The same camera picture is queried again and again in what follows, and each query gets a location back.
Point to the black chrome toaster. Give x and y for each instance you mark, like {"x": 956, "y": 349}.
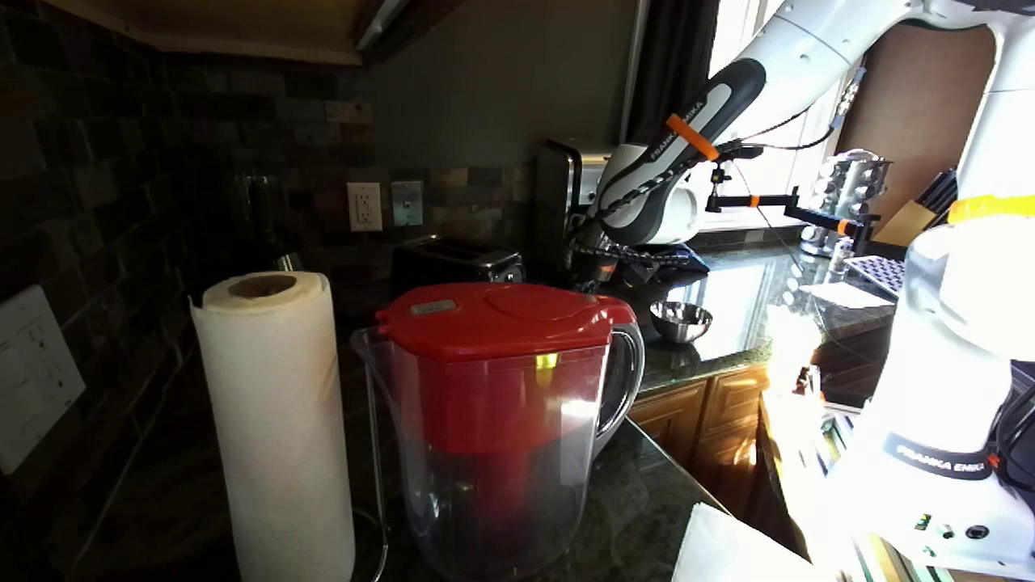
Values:
{"x": 453, "y": 264}

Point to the white paper sheet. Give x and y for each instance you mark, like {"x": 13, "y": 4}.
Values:
{"x": 732, "y": 550}

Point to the wooden cabinet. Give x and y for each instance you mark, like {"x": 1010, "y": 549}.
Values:
{"x": 247, "y": 27}
{"x": 699, "y": 433}

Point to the white paper towel roll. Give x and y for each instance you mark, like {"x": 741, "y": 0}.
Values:
{"x": 275, "y": 433}

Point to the wooden knife block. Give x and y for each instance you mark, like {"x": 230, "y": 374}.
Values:
{"x": 910, "y": 214}

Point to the black robot base connector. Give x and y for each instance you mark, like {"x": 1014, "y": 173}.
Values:
{"x": 1017, "y": 439}

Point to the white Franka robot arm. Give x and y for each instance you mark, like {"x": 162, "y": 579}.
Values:
{"x": 950, "y": 357}

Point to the dark curtain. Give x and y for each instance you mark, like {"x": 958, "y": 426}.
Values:
{"x": 667, "y": 66}

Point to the wooden upper cabinet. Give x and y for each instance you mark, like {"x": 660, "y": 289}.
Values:
{"x": 247, "y": 27}

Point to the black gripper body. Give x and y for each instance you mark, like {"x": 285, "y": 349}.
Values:
{"x": 657, "y": 266}

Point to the white wall outlet plate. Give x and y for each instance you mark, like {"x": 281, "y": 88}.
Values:
{"x": 365, "y": 204}

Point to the wooden lower cabinet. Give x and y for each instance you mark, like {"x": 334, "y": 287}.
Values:
{"x": 699, "y": 433}

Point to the black coffee maker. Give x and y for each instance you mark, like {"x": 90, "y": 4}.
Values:
{"x": 559, "y": 211}

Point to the yellow tape band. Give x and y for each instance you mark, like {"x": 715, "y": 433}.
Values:
{"x": 991, "y": 210}

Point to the red lid water pitcher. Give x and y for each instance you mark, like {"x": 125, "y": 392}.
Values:
{"x": 496, "y": 409}

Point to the small wall outlet plate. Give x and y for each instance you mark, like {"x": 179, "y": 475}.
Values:
{"x": 410, "y": 203}

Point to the white wall switch plate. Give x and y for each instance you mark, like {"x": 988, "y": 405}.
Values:
{"x": 35, "y": 378}

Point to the striped blue cloth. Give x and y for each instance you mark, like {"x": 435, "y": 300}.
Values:
{"x": 875, "y": 276}

